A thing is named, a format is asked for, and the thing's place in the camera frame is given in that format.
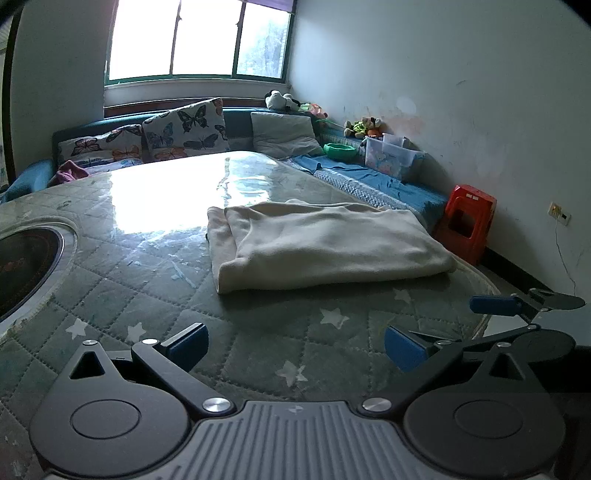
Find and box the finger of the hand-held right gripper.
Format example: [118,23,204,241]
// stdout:
[469,288,586,320]
[409,324,542,349]

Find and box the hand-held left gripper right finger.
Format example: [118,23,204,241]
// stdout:
[358,324,532,414]

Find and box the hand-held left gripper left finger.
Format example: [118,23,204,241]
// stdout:
[68,322,236,414]

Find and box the cream knit garment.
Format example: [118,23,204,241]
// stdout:
[206,199,458,295]

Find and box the grey quilted star table cover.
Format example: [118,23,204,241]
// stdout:
[0,150,502,480]

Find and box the red plastic stool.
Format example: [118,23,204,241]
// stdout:
[434,185,498,266]

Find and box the blue sofa blanket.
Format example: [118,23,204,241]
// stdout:
[288,154,451,232]

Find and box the clear plastic storage box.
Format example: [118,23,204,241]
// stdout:
[360,133,426,182]

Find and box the black round hot plate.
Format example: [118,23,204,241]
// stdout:
[0,224,77,324]

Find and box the flat butterfly print cushion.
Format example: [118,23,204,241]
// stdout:
[85,157,145,175]

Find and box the green bowl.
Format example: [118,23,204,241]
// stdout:
[323,143,358,162]

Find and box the pink cloth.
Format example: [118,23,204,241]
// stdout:
[55,160,89,185]

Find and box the large butterfly print pillow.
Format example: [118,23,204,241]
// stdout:
[142,98,230,163]

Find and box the small butterfly print pillow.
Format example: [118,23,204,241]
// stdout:
[58,124,144,162]

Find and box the blue corner sofa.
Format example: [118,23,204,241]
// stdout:
[0,90,451,232]

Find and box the grey pillow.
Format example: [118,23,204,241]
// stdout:
[250,112,324,158]

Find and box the panda plush toy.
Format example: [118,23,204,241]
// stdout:
[264,90,301,112]

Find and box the green framed window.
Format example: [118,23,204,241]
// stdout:
[104,0,294,86]

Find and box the purple curtain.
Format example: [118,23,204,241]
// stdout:
[244,0,296,14]

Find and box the thin wall cable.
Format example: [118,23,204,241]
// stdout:
[554,224,578,296]

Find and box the dark door frame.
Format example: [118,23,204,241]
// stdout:
[1,14,21,185]

